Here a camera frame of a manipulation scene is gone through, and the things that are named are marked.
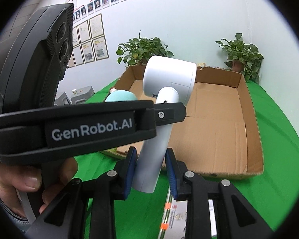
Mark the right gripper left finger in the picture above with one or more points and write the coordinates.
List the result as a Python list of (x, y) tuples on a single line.
[(65, 217)]

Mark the large open cardboard tray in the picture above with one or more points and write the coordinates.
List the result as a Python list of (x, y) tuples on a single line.
[(219, 136)]

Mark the white hair dryer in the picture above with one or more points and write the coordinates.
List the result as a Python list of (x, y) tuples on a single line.
[(171, 82)]

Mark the green table cloth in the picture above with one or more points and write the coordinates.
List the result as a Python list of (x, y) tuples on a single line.
[(272, 193)]

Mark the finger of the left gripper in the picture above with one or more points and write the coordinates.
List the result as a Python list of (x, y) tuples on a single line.
[(169, 113)]

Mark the white green medicine box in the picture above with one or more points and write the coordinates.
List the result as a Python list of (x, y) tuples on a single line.
[(174, 218)]

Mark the grey stool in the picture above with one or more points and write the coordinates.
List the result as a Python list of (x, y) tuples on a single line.
[(78, 96)]

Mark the person's left hand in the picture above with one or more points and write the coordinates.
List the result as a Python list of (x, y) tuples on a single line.
[(15, 179)]

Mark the right potted green plant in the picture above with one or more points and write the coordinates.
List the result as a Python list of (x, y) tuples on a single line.
[(242, 57)]

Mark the framed certificates on wall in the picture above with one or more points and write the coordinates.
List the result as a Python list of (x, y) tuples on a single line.
[(89, 42)]

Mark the potted green plant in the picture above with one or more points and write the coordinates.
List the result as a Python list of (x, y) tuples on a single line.
[(242, 57), (137, 51)]

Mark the left potted green plant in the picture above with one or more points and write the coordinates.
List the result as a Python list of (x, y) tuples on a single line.
[(137, 51)]

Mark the pink teal plush pig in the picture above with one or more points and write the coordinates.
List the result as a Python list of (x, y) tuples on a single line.
[(120, 95)]

